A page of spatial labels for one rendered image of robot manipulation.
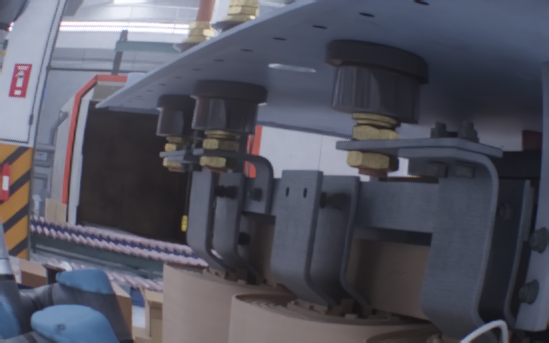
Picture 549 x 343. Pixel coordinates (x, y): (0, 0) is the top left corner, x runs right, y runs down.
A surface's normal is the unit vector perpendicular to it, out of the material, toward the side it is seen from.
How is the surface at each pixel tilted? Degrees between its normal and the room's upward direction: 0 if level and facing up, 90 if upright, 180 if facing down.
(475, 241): 90
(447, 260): 90
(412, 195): 90
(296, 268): 90
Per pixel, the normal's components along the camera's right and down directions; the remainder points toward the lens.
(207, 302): -0.58, -0.09
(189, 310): -0.79, -0.11
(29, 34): 0.31, 0.01
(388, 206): -0.95, -0.12
